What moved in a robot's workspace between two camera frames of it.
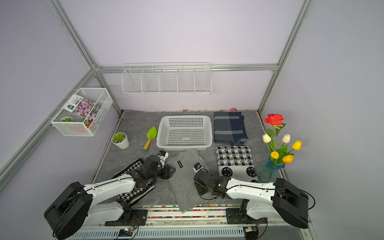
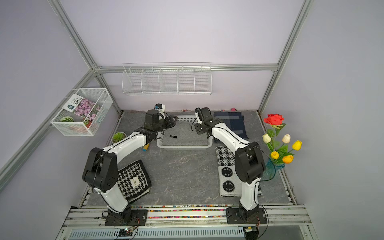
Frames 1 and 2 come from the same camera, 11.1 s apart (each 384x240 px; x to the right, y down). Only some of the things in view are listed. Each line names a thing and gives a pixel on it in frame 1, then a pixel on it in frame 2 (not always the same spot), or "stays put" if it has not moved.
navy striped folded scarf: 229,127 stays put
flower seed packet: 80,106 stays put
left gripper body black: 163,173 to 167,123
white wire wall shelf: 167,78 stays put
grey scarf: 185,192 to 183,133
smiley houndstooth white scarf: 236,162 stays put
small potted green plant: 120,140 stays put
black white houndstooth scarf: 129,198 stays put
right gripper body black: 200,190 to 200,127
